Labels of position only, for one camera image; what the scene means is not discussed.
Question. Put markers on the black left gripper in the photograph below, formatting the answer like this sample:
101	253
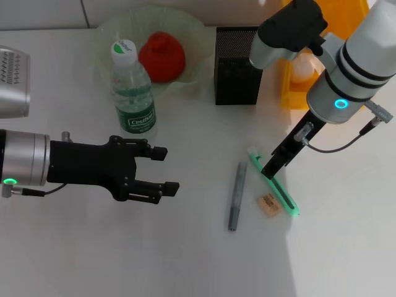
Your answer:
92	164

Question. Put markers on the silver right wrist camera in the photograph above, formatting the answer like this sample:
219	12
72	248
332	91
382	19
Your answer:
284	31

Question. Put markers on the beige eraser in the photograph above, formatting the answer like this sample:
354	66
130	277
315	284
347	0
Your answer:
267	205

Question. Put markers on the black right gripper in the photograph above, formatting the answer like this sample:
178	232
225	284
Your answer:
300	136

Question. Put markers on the black mesh pen holder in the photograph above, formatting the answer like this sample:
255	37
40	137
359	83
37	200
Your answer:
235	83

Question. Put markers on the white plastic wrap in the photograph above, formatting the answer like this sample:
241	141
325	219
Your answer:
301	69

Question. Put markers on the green utility knife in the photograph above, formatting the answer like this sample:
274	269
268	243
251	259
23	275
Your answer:
284	198

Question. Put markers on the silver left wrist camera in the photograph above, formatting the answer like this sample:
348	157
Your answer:
14	83

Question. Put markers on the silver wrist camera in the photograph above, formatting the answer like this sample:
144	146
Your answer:
14	83
284	31

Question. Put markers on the red-orange fruit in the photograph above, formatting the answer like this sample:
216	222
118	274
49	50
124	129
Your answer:
162	57

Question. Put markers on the translucent green fruit plate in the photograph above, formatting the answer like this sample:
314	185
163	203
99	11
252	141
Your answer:
191	46

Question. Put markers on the clear green-label water bottle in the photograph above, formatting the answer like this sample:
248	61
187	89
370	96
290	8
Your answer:
134	92

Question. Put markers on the yellow plastic bin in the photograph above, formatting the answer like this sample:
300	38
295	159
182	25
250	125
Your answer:
294	96

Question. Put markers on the grey pen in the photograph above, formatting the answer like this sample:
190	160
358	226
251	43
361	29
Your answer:
237	195

